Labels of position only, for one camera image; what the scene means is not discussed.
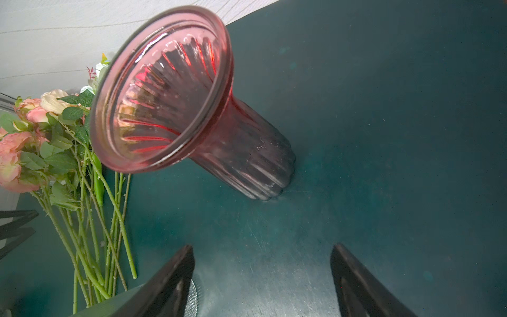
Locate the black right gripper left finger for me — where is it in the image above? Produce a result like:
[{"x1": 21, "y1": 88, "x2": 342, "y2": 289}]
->
[{"x1": 110, "y1": 244, "x2": 195, "y2": 317}]

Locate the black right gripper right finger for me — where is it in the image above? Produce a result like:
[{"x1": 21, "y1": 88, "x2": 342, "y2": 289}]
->
[{"x1": 330, "y1": 244, "x2": 415, "y2": 317}]

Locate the red ribbed glass vase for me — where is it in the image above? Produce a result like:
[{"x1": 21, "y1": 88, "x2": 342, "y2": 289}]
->
[{"x1": 90, "y1": 6, "x2": 295, "y2": 201}]

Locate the pink rose flower bunch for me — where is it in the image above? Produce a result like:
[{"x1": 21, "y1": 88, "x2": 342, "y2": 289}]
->
[{"x1": 1, "y1": 57, "x2": 137, "y2": 306}]

